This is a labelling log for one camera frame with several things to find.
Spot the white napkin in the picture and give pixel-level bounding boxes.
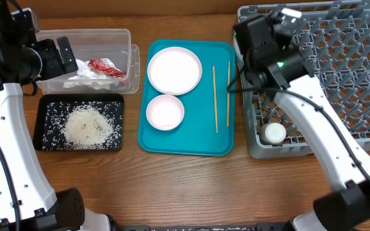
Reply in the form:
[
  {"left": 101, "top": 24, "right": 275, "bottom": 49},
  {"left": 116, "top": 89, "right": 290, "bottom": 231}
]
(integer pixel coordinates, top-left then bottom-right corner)
[{"left": 64, "top": 58, "right": 127, "bottom": 90}]

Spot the red snack wrapper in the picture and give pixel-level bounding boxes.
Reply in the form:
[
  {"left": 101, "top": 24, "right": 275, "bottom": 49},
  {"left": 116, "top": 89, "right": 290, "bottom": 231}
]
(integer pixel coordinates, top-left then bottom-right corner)
[{"left": 88, "top": 59, "right": 127, "bottom": 78}]

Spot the pile of white rice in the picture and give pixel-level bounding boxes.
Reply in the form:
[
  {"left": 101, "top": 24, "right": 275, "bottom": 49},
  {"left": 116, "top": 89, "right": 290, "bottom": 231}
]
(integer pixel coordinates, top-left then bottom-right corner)
[{"left": 42, "top": 101, "right": 124, "bottom": 150}]

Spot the large white plate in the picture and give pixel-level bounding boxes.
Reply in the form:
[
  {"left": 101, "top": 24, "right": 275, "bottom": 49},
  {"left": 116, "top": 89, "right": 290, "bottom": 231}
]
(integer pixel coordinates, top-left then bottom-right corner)
[{"left": 147, "top": 46, "right": 202, "bottom": 96}]

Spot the small white rice bowl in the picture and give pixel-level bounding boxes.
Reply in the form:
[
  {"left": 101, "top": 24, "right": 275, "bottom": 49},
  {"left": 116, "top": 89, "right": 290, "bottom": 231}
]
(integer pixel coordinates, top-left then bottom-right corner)
[{"left": 146, "top": 94, "right": 185, "bottom": 131}]

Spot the white paper cup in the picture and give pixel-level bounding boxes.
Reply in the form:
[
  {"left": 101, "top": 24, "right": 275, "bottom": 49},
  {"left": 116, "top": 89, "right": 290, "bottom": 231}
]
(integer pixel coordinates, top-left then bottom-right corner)
[{"left": 259, "top": 123, "right": 286, "bottom": 145}]

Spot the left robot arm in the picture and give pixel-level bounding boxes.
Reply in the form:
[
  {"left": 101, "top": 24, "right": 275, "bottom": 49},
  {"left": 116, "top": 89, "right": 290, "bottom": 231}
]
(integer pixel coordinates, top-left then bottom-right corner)
[{"left": 0, "top": 1, "right": 118, "bottom": 231}]

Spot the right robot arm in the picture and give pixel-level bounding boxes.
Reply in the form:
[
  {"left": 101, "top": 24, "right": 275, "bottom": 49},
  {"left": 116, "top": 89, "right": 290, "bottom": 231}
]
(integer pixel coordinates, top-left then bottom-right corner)
[{"left": 233, "top": 8, "right": 370, "bottom": 230}]

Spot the grey dishwasher rack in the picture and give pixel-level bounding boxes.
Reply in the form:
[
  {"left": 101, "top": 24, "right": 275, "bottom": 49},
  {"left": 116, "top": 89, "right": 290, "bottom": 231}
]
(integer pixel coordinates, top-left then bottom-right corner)
[{"left": 237, "top": 1, "right": 370, "bottom": 158}]

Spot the clear plastic bin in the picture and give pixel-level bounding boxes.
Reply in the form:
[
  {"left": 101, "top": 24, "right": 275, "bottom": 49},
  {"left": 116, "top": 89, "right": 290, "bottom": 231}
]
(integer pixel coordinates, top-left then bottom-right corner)
[{"left": 37, "top": 29, "right": 140, "bottom": 94}]

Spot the black plastic tray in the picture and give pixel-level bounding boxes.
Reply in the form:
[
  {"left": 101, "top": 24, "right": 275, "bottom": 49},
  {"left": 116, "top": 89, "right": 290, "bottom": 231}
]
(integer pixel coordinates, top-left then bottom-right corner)
[{"left": 33, "top": 94, "right": 125, "bottom": 151}]

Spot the left wooden chopstick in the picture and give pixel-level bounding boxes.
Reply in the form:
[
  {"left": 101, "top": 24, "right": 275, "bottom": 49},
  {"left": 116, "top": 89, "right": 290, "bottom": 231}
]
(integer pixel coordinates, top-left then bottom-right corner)
[{"left": 212, "top": 66, "right": 218, "bottom": 133}]

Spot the wooden chopstick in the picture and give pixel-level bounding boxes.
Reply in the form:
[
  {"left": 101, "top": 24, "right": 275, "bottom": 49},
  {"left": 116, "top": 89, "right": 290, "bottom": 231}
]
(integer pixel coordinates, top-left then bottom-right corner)
[
  {"left": 226, "top": 61, "right": 231, "bottom": 127},
  {"left": 212, "top": 66, "right": 218, "bottom": 133}
]

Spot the teal serving tray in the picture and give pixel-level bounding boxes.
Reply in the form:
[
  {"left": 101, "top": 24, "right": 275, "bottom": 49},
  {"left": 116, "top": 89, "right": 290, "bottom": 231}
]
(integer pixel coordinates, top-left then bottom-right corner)
[{"left": 137, "top": 39, "right": 235, "bottom": 157}]

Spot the right wooden chopstick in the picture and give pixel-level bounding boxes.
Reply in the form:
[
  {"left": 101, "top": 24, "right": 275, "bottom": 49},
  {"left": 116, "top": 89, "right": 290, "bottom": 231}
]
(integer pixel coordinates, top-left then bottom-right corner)
[{"left": 226, "top": 61, "right": 231, "bottom": 127}]

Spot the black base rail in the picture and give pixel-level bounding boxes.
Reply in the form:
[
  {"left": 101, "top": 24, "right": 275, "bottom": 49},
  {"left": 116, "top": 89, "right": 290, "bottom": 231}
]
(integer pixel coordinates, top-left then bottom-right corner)
[{"left": 111, "top": 221, "right": 295, "bottom": 231}]

